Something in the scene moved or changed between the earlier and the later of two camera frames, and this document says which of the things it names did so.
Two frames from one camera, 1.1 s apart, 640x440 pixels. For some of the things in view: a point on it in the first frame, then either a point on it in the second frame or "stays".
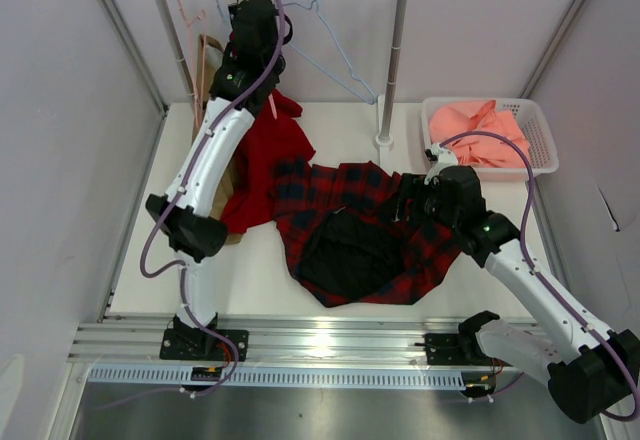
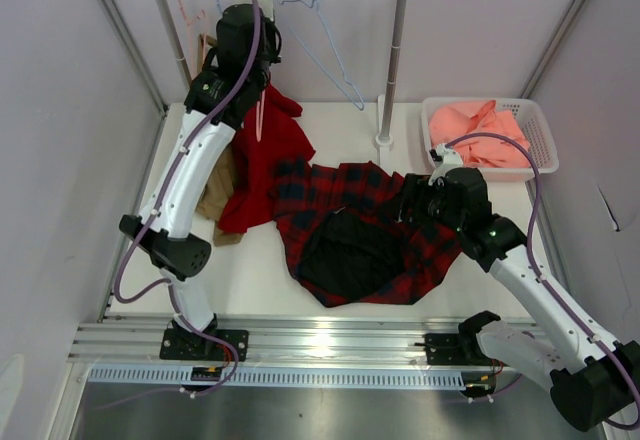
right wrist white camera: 445,158 stays
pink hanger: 272,106 -> 259,127
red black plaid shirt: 337,224 stays
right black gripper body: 427,203 stays
